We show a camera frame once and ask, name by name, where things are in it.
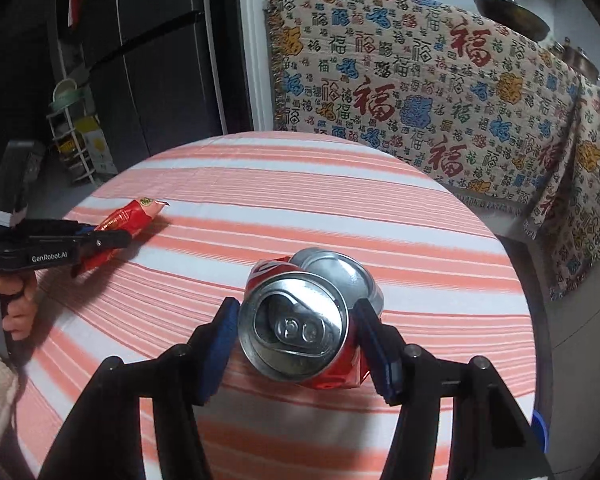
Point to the red snack wrapper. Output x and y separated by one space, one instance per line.
125 217

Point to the narrow printed blanket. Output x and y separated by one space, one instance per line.
590 185

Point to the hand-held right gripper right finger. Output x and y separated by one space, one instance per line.
380 360

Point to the wide printed blanket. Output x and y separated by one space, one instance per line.
405 85

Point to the white storage rack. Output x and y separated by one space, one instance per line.
72 150

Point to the orange striped tablecloth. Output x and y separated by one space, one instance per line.
280 200

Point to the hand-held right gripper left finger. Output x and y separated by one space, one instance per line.
220 355

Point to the green basin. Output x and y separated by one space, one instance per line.
65 95

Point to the blue plastic basket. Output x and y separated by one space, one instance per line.
541 432

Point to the grey refrigerator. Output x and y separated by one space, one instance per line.
155 60

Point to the person's left hand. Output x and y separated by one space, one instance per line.
20 317

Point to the steel pot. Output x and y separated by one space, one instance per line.
577 60

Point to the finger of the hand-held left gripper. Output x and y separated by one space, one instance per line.
77 229
100 244

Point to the yellow cardboard box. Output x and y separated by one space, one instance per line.
97 147

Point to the wok with lid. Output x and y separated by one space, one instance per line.
515 17

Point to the crushed red can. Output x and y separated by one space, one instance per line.
290 330

